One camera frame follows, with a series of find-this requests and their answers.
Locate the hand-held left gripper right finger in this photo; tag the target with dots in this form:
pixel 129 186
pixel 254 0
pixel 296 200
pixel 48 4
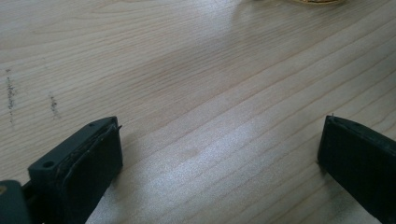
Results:
pixel 361 161

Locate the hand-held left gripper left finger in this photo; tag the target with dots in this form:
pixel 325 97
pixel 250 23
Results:
pixel 81 168

